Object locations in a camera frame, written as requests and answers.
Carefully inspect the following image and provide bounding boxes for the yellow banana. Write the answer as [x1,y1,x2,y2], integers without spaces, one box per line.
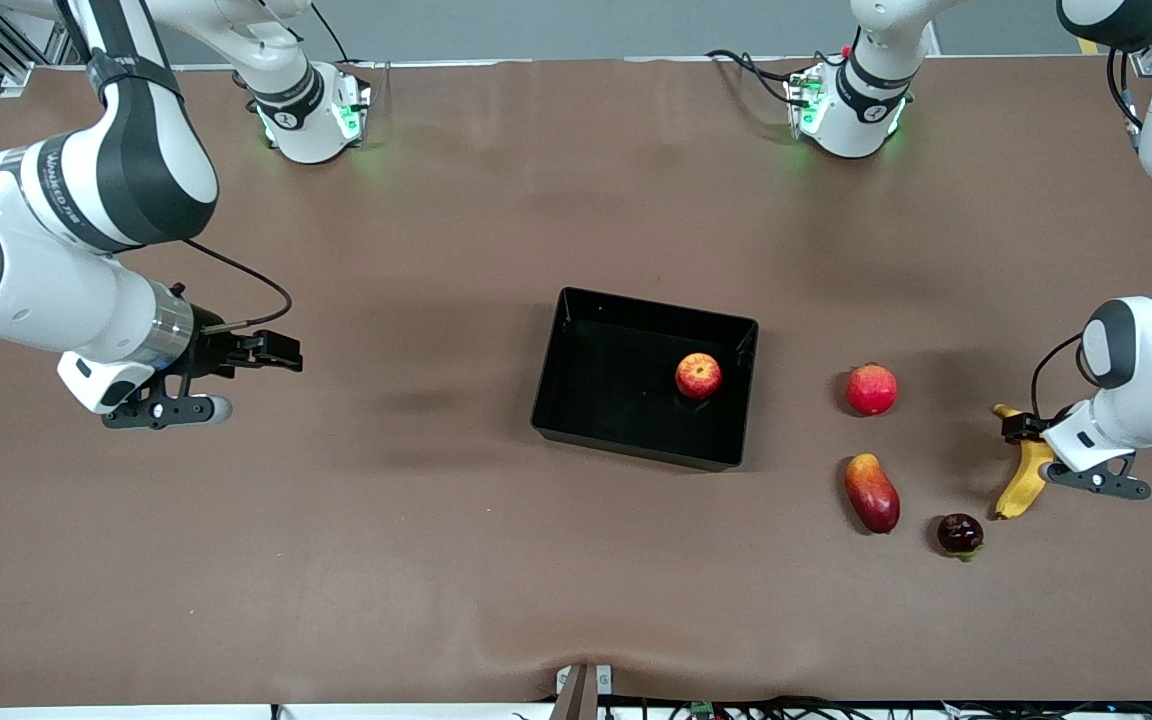
[993,403,1055,521]

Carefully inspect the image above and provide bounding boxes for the red yellow apple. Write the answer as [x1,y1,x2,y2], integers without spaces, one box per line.
[675,352,723,401]

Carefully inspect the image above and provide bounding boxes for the black rectangular plastic box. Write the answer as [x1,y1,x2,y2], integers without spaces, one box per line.
[531,287,760,472]

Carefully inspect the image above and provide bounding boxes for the dark purple mangosteen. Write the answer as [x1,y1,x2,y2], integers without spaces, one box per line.
[937,513,985,562]

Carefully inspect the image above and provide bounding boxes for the red pomegranate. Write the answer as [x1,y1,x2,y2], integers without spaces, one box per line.
[845,362,899,417]

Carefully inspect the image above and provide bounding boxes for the red yellow mango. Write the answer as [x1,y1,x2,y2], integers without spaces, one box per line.
[844,453,901,535]

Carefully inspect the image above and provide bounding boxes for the brown table mat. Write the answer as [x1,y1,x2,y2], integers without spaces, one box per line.
[0,55,1152,707]

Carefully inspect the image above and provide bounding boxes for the black right arm base cable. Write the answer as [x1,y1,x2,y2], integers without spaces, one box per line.
[311,0,357,66]

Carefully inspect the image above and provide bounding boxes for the grey camera pole bracket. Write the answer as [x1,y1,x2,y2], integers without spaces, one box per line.
[554,662,614,720]

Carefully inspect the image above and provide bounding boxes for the black left arm base cables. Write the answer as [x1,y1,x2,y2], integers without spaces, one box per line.
[704,47,799,107]

